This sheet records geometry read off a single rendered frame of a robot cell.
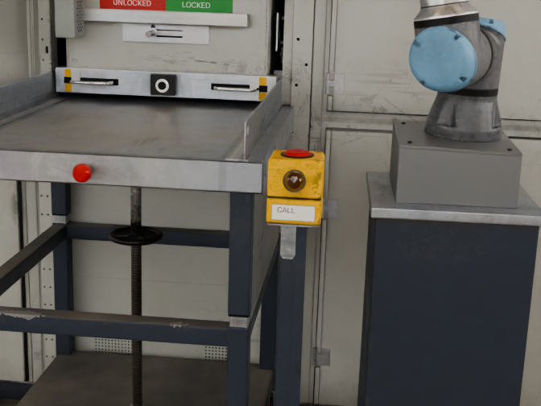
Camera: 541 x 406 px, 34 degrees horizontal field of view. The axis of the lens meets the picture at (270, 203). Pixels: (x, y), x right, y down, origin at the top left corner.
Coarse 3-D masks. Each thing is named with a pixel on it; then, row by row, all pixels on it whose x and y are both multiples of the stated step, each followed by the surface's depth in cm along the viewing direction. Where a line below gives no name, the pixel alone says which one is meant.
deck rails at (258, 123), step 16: (32, 80) 202; (48, 80) 212; (0, 96) 184; (16, 96) 193; (32, 96) 202; (48, 96) 213; (64, 96) 220; (272, 96) 194; (0, 112) 185; (16, 112) 193; (32, 112) 194; (256, 112) 165; (272, 112) 196; (256, 128) 166; (240, 144) 165; (256, 144) 165; (240, 160) 152
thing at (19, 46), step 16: (0, 0) 209; (16, 0) 214; (32, 0) 216; (0, 16) 209; (16, 16) 215; (0, 32) 210; (16, 32) 216; (0, 48) 211; (16, 48) 216; (0, 64) 211; (16, 64) 217; (32, 64) 222; (0, 80) 212; (16, 80) 218
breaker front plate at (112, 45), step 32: (96, 0) 211; (256, 0) 207; (96, 32) 213; (128, 32) 212; (192, 32) 210; (224, 32) 209; (256, 32) 209; (96, 64) 215; (128, 64) 214; (160, 64) 213; (192, 64) 212; (224, 64) 211; (256, 64) 210
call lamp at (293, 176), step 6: (288, 174) 128; (294, 174) 127; (300, 174) 128; (288, 180) 127; (294, 180) 127; (300, 180) 127; (288, 186) 127; (294, 186) 127; (300, 186) 128; (294, 192) 128
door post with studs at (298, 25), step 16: (288, 0) 212; (304, 0) 211; (288, 16) 212; (304, 16) 212; (288, 32) 213; (304, 32) 213; (288, 48) 214; (304, 48) 214; (288, 64) 215; (304, 64) 214; (288, 80) 216; (304, 80) 215; (288, 96) 217; (304, 96) 216; (304, 112) 217; (304, 128) 218; (304, 144) 219
